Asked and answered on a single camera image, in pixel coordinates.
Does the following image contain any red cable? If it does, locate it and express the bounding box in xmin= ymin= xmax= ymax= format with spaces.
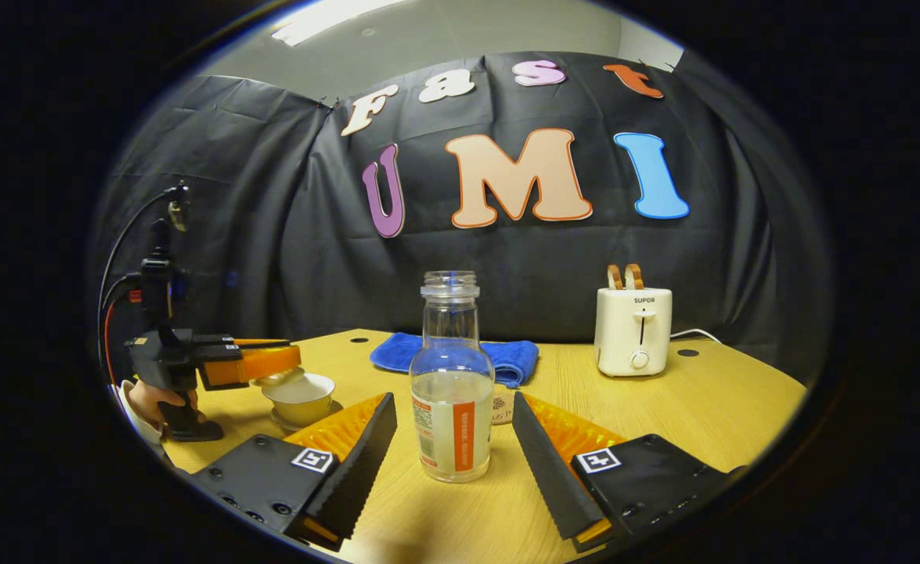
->
xmin=103 ymin=291 xmax=144 ymax=385

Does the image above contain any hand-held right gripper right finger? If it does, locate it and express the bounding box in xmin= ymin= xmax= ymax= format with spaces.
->
xmin=511 ymin=392 xmax=742 ymax=553

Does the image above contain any blue towel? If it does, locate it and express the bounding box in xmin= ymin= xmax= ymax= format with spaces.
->
xmin=370 ymin=332 xmax=540 ymax=389

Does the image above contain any white toaster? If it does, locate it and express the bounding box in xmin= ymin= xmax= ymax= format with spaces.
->
xmin=594 ymin=287 xmax=673 ymax=378

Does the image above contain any white teacup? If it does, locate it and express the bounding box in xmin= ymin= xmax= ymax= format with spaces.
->
xmin=262 ymin=374 xmax=336 ymax=428

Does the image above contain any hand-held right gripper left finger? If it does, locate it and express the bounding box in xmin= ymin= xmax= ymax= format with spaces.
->
xmin=193 ymin=392 xmax=398 ymax=551

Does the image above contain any white teacup lid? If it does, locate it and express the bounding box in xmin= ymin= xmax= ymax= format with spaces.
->
xmin=251 ymin=367 xmax=305 ymax=389

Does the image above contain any white saucer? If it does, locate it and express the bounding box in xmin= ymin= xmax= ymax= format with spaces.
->
xmin=270 ymin=400 xmax=344 ymax=433

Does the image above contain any clear water bottle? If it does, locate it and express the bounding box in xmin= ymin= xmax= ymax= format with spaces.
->
xmin=409 ymin=271 xmax=496 ymax=483

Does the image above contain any black cable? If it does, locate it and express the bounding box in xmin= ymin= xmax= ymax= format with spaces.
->
xmin=98 ymin=185 xmax=188 ymax=377

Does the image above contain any black backdrop cloth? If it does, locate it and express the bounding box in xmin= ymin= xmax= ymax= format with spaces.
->
xmin=92 ymin=51 xmax=832 ymax=385

